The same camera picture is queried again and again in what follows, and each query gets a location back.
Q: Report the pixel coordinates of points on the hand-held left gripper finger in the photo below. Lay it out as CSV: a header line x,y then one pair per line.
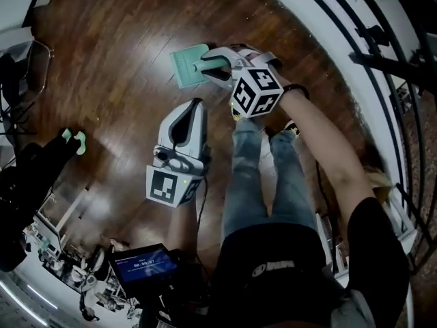
x,y
167,130
202,128

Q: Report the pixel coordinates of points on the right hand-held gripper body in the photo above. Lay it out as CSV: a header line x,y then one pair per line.
x,y
256,91

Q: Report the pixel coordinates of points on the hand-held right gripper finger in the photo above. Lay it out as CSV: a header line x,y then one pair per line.
x,y
222,53
223,79

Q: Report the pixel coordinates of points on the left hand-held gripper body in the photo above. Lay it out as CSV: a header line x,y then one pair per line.
x,y
164,186

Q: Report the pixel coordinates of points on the green plastic dustpan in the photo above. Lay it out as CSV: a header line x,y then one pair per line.
x,y
187,66

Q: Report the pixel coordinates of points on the person's left forearm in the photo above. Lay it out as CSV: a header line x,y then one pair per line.
x,y
182,224

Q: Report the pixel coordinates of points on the person's right forearm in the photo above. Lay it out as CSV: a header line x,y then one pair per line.
x,y
324,142

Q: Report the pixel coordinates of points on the person's left shoe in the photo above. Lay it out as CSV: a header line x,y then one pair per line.
x,y
236,115

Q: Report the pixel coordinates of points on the black wristband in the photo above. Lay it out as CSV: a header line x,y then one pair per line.
x,y
300,88

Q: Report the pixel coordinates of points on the person's right shoe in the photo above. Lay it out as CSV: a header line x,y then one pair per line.
x,y
292,128

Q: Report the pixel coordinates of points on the person's blue jeans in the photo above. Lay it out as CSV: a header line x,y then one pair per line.
x,y
246,183

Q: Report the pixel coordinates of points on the black monitor with blue screen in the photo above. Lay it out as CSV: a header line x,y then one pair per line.
x,y
147,266

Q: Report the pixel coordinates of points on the cluttered white desk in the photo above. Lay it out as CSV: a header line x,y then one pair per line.
x,y
68,268

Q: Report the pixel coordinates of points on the black metal railing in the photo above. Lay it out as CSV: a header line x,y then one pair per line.
x,y
392,63

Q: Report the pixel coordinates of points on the person's black t-shirt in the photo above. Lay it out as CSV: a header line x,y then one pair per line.
x,y
290,279

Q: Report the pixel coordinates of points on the grey bag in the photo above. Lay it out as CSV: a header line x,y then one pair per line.
x,y
355,311

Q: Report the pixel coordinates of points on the metal frame chair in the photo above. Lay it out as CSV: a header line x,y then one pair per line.
x,y
37,63

